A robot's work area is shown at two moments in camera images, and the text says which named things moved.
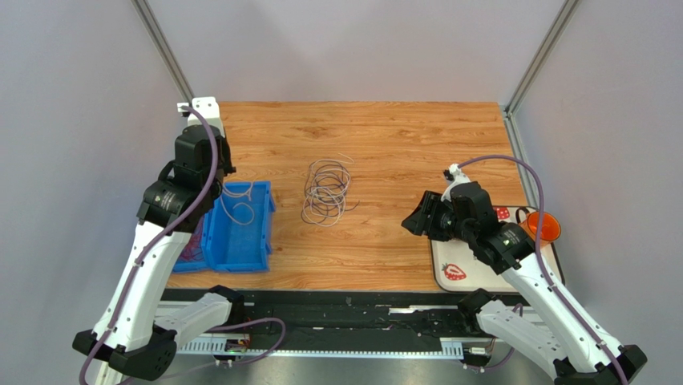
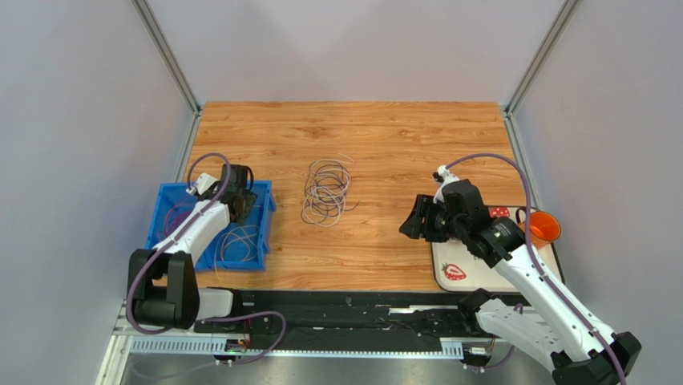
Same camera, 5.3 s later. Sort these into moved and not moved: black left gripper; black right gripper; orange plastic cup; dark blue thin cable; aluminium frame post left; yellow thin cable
Moved: black left gripper; yellow thin cable
Not moved: black right gripper; orange plastic cup; dark blue thin cable; aluminium frame post left
